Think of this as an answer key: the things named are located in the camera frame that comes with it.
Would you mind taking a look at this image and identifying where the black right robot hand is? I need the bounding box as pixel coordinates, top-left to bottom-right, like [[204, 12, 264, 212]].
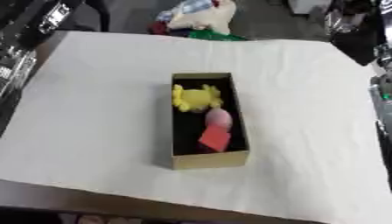
[[323, 0, 392, 67]]

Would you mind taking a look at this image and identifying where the dark red toy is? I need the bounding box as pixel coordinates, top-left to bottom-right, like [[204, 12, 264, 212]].
[[147, 21, 173, 36]]

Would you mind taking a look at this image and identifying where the white soft toy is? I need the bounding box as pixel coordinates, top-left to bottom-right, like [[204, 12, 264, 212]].
[[166, 0, 239, 35]]

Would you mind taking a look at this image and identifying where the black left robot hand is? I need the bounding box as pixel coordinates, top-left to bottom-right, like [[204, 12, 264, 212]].
[[0, 0, 112, 51]]

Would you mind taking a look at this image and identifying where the red block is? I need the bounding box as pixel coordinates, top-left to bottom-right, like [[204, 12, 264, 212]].
[[197, 125, 233, 153]]

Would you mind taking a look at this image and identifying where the yellow soft toy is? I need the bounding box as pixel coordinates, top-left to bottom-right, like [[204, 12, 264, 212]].
[[170, 83, 226, 113]]

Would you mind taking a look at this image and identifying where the pink toy egg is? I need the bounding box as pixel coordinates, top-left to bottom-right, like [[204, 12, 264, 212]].
[[203, 108, 235, 130]]

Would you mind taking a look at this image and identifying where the green toy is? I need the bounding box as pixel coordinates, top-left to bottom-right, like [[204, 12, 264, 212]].
[[186, 29, 249, 42]]

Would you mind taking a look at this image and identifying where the tan cardboard box black inside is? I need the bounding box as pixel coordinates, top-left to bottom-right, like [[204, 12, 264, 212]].
[[153, 72, 251, 171]]

